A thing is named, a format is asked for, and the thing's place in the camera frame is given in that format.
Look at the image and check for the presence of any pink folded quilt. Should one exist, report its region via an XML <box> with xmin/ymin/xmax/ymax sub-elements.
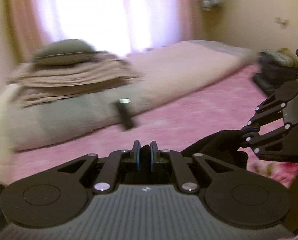
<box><xmin>128</xmin><ymin>40</ymin><xmax>257</xmax><ymax>109</ymax></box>

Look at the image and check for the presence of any grey folded blanket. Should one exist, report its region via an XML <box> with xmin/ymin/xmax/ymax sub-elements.
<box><xmin>5</xmin><ymin>83</ymin><xmax>151</xmax><ymax>151</ymax></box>

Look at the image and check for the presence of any black garment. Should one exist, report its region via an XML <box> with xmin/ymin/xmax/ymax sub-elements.
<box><xmin>140</xmin><ymin>129</ymin><xmax>250</xmax><ymax>171</ymax></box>

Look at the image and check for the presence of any olive green cushion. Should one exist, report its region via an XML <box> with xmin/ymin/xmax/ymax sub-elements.
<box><xmin>32</xmin><ymin>39</ymin><xmax>97</xmax><ymax>66</ymax></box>

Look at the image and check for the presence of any pink floral bedspread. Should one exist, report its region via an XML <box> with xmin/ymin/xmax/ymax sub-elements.
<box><xmin>11</xmin><ymin>64</ymin><xmax>298</xmax><ymax>190</ymax></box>

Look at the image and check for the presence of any pink curtain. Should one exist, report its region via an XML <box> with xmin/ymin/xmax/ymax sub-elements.
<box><xmin>8</xmin><ymin>0</ymin><xmax>197</xmax><ymax>60</ymax></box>

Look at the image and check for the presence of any stack of folded clothes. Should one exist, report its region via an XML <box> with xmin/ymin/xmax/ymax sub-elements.
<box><xmin>252</xmin><ymin>48</ymin><xmax>298</xmax><ymax>96</ymax></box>

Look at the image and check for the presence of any black remote control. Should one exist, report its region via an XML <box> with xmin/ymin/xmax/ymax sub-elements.
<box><xmin>114</xmin><ymin>98</ymin><xmax>135</xmax><ymax>130</ymax></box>

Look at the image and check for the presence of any beige folded blanket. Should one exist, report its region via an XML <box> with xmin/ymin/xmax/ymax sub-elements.
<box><xmin>7</xmin><ymin>51</ymin><xmax>141</xmax><ymax>107</ymax></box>

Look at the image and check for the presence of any white wall switch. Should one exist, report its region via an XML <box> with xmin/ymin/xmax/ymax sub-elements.
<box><xmin>274</xmin><ymin>17</ymin><xmax>289</xmax><ymax>28</ymax></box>

